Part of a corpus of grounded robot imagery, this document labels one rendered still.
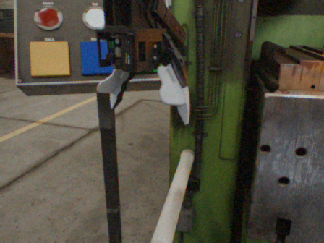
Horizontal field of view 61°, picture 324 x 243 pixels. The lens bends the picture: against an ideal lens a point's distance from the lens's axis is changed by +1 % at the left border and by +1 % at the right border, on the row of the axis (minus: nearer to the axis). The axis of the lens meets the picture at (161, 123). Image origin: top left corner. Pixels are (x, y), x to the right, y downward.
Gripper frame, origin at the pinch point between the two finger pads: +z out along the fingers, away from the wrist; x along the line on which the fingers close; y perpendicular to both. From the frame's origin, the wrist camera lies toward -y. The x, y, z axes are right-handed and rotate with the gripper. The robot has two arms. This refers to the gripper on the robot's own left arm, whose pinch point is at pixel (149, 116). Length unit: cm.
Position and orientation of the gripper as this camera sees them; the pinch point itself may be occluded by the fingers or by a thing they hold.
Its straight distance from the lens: 45.4
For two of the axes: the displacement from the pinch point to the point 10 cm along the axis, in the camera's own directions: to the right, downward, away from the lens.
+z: 0.0, 9.4, 3.4
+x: 8.3, 1.9, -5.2
